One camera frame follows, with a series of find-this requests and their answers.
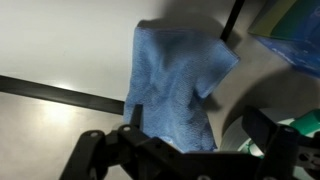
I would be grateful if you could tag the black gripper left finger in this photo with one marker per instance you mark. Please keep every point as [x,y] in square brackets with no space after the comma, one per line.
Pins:
[127,146]

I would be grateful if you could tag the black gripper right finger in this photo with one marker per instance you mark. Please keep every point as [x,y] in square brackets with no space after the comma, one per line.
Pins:
[284,147]

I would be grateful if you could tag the blue microfiber towel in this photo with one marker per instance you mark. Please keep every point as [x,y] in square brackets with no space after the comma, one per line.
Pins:
[173,72]

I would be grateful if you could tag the black framed whiteboard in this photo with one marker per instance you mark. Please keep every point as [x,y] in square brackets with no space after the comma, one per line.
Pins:
[78,52]

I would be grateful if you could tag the green bowl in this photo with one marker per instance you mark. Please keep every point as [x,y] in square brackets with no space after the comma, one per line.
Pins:
[244,164]

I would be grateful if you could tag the blue tissue box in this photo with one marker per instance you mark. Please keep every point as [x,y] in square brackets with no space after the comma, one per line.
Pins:
[291,29]

